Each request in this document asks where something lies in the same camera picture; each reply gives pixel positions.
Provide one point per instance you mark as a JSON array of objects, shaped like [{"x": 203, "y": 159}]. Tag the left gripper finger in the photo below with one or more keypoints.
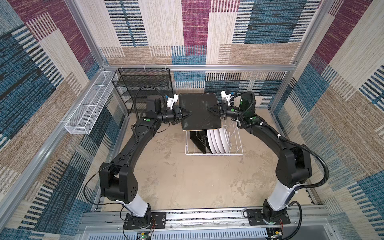
[
  {"x": 183, "y": 117},
  {"x": 184, "y": 112}
]

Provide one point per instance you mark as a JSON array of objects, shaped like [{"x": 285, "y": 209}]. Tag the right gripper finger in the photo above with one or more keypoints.
[
  {"x": 216, "y": 112},
  {"x": 217, "y": 107}
]

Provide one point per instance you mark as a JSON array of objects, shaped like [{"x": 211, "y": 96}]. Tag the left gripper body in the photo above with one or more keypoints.
[{"x": 171, "y": 116}]

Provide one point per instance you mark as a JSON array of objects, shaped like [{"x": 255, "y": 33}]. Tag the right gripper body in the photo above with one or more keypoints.
[{"x": 229, "y": 111}]

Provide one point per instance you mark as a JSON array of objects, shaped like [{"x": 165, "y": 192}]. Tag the black square plate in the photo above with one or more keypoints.
[
  {"x": 200, "y": 119},
  {"x": 206, "y": 142}
]

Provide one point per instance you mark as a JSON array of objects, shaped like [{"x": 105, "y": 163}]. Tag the floral square plate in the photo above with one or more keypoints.
[{"x": 196, "y": 141}]

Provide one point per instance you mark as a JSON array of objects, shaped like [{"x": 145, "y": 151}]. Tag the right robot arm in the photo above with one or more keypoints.
[{"x": 294, "y": 163}]

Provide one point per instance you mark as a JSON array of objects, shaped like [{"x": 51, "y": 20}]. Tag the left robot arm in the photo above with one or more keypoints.
[{"x": 117, "y": 180}]

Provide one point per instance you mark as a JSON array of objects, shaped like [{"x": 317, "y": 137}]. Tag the black mesh shelf rack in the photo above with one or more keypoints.
[{"x": 134, "y": 85}]

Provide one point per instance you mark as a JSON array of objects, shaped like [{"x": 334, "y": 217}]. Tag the white round plate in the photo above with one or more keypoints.
[
  {"x": 212, "y": 148},
  {"x": 225, "y": 139},
  {"x": 219, "y": 141}
]

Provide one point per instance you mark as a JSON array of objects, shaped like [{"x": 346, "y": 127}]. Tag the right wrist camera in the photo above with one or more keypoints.
[{"x": 229, "y": 98}]

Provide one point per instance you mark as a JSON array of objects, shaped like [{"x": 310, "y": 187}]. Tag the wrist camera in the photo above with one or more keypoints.
[
  {"x": 171, "y": 100},
  {"x": 229, "y": 98}
]

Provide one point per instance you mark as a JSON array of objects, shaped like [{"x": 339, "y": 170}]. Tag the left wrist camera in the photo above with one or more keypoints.
[{"x": 171, "y": 100}]

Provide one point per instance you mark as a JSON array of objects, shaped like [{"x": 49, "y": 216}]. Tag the white wire dish rack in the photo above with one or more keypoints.
[{"x": 234, "y": 136}]

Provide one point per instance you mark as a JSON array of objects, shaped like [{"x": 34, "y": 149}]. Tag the white wire wall basket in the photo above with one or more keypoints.
[{"x": 88, "y": 111}]

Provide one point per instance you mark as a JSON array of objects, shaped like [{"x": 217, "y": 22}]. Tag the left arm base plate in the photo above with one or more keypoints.
[{"x": 156, "y": 220}]

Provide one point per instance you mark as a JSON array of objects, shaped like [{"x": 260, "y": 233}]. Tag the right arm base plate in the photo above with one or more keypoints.
[{"x": 265, "y": 216}]

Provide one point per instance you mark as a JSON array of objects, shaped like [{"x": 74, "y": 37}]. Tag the aluminium mounting rail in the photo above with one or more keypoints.
[{"x": 211, "y": 224}]

